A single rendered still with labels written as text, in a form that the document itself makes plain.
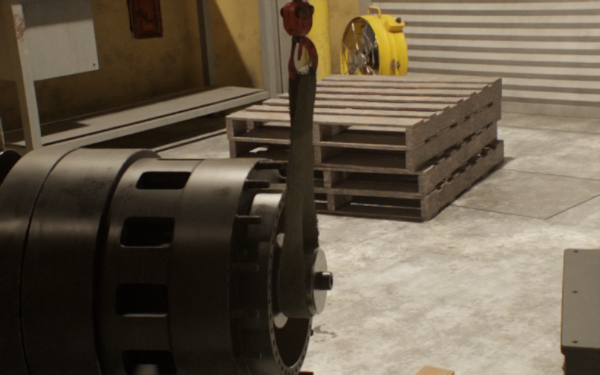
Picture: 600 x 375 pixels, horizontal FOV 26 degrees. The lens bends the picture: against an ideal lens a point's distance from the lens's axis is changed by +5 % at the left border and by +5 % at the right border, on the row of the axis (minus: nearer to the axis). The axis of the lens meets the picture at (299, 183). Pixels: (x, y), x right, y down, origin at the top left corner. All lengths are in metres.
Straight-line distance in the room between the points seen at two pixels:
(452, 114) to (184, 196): 3.94
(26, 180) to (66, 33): 4.73
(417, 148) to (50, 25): 2.32
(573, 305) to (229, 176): 0.70
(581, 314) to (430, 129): 3.69
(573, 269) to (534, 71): 5.65
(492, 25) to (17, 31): 3.07
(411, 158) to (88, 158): 3.46
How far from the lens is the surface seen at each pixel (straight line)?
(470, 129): 6.68
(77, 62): 7.41
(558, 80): 8.28
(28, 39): 7.21
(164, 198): 2.54
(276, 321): 2.64
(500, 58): 8.44
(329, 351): 4.57
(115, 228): 2.53
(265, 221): 2.51
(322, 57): 8.90
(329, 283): 2.63
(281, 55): 9.32
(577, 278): 2.68
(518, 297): 5.06
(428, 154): 6.17
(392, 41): 7.89
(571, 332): 2.40
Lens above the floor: 1.70
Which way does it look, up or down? 14 degrees down
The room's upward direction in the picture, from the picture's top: 4 degrees counter-clockwise
